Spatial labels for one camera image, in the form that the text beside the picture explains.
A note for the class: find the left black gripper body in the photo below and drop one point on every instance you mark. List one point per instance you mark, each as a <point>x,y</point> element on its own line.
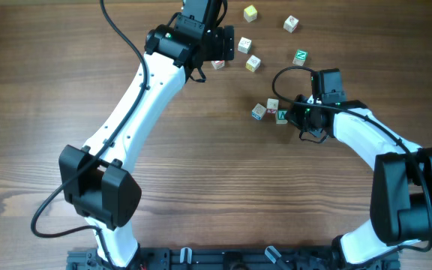
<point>220,47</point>

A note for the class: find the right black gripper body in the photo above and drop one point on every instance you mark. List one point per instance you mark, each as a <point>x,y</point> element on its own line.
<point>304,117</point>

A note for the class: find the green letter A block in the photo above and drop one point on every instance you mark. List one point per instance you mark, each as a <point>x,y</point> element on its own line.
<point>280,117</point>

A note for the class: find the red edged wooden block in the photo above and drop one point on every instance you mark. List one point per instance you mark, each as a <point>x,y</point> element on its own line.
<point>272,105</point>

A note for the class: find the blue edged picture block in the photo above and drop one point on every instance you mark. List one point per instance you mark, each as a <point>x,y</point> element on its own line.
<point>258,111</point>

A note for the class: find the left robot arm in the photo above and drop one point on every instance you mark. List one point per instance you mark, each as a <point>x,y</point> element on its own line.
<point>97,178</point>

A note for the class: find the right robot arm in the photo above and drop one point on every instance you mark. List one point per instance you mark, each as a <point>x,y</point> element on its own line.
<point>401,196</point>

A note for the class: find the red letter Y block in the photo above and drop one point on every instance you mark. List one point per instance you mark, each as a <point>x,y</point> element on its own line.
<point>218,64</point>

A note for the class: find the wooden picture block centre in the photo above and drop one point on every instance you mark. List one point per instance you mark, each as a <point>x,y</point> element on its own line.
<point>244,45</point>

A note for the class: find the yellow edged picture block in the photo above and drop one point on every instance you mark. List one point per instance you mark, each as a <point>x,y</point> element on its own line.
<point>253,63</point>

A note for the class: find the yellow top block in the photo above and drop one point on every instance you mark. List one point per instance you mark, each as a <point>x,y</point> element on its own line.
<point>250,13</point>

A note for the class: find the green letter N block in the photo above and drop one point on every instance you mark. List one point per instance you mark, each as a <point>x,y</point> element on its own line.
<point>300,57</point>

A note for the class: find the brown picture block far right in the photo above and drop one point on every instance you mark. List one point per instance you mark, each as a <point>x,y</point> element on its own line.
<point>290,24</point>

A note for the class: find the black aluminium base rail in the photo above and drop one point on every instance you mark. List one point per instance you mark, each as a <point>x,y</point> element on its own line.
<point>234,258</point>

